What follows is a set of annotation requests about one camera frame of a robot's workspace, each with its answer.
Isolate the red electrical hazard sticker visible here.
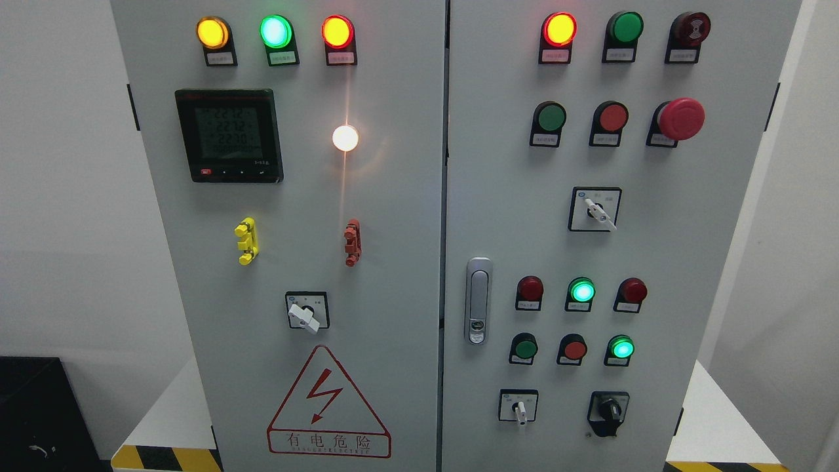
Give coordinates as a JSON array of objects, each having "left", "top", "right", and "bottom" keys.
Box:
[{"left": 267, "top": 345, "right": 392, "bottom": 459}]

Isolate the red push button lower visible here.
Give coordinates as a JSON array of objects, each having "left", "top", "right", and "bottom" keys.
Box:
[{"left": 555, "top": 334, "right": 588, "bottom": 366}]

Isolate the green lit indicator lamp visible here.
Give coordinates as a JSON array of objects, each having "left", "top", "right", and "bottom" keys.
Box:
[{"left": 260, "top": 14, "right": 300, "bottom": 67}]

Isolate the black digital power meter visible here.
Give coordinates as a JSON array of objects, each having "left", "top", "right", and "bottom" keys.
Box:
[{"left": 174, "top": 88, "right": 284, "bottom": 184}]

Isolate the green lit push button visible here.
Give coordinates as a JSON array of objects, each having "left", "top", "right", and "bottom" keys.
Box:
[{"left": 603, "top": 334, "right": 635, "bottom": 367}]

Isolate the white lever selector switch left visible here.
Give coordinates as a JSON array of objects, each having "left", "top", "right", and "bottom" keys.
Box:
[{"left": 285, "top": 292, "right": 330, "bottom": 334}]

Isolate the silver door latch handle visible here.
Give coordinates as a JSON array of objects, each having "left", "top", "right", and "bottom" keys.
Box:
[{"left": 464, "top": 257, "right": 494, "bottom": 345}]

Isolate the yellow terminal connector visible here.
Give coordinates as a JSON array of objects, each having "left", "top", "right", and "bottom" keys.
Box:
[{"left": 234, "top": 217, "right": 260, "bottom": 266}]

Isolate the dark red lamp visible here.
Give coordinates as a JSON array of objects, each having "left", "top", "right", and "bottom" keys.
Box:
[
  {"left": 515, "top": 275, "right": 543, "bottom": 311},
  {"left": 612, "top": 277, "right": 648, "bottom": 313}
]

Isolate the green push button lower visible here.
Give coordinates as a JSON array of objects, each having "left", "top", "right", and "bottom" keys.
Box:
[{"left": 507, "top": 332, "right": 537, "bottom": 365}]

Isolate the dark red lamp right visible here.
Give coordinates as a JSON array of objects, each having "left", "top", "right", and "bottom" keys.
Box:
[{"left": 612, "top": 277, "right": 648, "bottom": 313}]

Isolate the green lit lamp middle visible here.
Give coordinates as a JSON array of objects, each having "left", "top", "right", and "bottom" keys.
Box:
[{"left": 564, "top": 276, "right": 596, "bottom": 313}]

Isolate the white lever selector switch upper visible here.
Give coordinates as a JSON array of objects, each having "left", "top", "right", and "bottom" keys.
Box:
[{"left": 568, "top": 186, "right": 621, "bottom": 232}]

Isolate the red-orange indicator lamp left door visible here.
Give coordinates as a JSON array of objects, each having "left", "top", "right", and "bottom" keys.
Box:
[{"left": 321, "top": 14, "right": 357, "bottom": 66}]

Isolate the yellow indicator lamp top left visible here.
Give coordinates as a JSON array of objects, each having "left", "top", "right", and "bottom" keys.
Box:
[{"left": 197, "top": 16, "right": 239, "bottom": 67}]

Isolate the red terminal connector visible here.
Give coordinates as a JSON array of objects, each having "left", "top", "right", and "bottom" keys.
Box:
[{"left": 343, "top": 218, "right": 362, "bottom": 267}]

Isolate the white glowing lamp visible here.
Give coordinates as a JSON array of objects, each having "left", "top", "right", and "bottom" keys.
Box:
[{"left": 332, "top": 125, "right": 359, "bottom": 153}]

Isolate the grey electrical control cabinet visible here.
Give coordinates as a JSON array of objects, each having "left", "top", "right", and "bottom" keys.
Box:
[{"left": 111, "top": 1, "right": 801, "bottom": 471}]

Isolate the red push button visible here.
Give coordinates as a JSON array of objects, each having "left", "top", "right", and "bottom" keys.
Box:
[
  {"left": 589, "top": 100, "right": 629, "bottom": 148},
  {"left": 555, "top": 334, "right": 588, "bottom": 366}
]

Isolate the dark red lamp left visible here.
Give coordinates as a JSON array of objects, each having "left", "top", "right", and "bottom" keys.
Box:
[{"left": 515, "top": 275, "right": 543, "bottom": 311}]

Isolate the green unlit indicator lamp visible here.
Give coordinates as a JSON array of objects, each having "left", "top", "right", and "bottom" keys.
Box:
[{"left": 602, "top": 10, "right": 644, "bottom": 64}]

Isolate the white lever selector switch lower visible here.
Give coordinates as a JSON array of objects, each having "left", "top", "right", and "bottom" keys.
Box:
[{"left": 498, "top": 388, "right": 539, "bottom": 427}]

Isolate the black knob selector switch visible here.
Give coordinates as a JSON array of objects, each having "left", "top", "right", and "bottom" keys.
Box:
[{"left": 587, "top": 391, "right": 630, "bottom": 437}]

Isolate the white lever selector switch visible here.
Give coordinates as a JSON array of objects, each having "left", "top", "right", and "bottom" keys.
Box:
[
  {"left": 568, "top": 186, "right": 621, "bottom": 232},
  {"left": 285, "top": 292, "right": 330, "bottom": 334},
  {"left": 498, "top": 388, "right": 539, "bottom": 427}
]

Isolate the green push button upper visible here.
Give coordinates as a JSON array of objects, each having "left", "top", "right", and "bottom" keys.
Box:
[{"left": 528, "top": 101, "right": 567, "bottom": 148}]

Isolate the red lit indicator lamp right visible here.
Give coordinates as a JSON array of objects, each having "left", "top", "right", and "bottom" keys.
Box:
[{"left": 537, "top": 12, "right": 577, "bottom": 65}]

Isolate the red push button upper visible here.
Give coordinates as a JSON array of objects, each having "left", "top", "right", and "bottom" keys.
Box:
[{"left": 589, "top": 100, "right": 629, "bottom": 148}]

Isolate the red buzzer alarm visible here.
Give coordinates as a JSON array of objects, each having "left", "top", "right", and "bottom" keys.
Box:
[{"left": 665, "top": 12, "right": 711, "bottom": 64}]

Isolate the red emergency stop button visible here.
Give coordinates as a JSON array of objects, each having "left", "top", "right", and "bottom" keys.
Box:
[{"left": 646, "top": 98, "right": 705, "bottom": 148}]

